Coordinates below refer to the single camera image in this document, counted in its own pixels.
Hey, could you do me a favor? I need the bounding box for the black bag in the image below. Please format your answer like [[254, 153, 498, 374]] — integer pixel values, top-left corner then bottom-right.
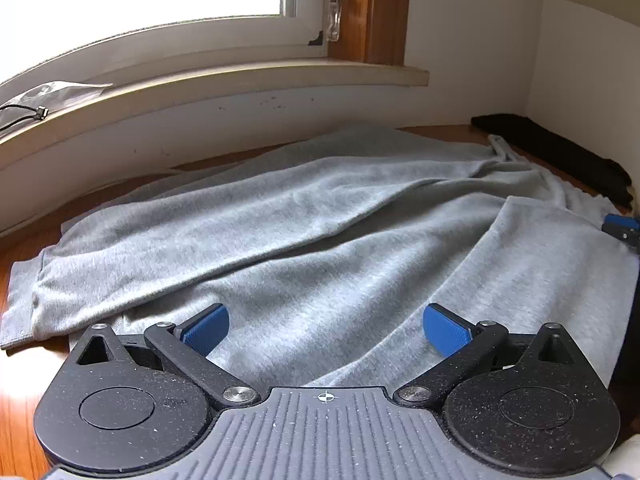
[[471, 113, 635, 208]]

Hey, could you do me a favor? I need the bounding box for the grey sweatshirt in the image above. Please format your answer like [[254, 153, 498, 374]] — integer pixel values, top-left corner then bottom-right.
[[0, 121, 640, 391]]

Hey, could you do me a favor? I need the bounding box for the clear plastic bag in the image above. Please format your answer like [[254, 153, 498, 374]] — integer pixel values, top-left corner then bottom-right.
[[0, 80, 113, 126]]

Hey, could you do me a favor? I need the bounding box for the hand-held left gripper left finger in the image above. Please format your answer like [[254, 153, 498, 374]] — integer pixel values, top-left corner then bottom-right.
[[74, 303, 261, 407]]

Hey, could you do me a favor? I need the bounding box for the wooden window frame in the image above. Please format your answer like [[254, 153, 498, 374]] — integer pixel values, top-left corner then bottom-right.
[[330, 0, 412, 67]]

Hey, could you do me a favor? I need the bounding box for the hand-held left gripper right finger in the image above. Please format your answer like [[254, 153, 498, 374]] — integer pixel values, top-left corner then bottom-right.
[[393, 303, 583, 408]]

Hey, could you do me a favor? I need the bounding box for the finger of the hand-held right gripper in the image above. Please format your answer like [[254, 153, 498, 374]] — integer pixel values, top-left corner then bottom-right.
[[601, 213, 640, 256]]

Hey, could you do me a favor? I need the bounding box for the blind chain with clear weight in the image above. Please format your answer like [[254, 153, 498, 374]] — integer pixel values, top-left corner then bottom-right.
[[324, 0, 344, 44]]

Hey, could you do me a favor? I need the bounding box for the black cable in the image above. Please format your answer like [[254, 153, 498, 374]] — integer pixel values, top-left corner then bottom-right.
[[0, 104, 49, 134]]

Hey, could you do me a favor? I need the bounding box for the white window frame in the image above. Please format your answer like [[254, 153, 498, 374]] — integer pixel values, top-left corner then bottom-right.
[[0, 0, 331, 88]]

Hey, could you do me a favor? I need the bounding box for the beige window sill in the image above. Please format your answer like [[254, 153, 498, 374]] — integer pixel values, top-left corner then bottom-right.
[[0, 57, 431, 161]]

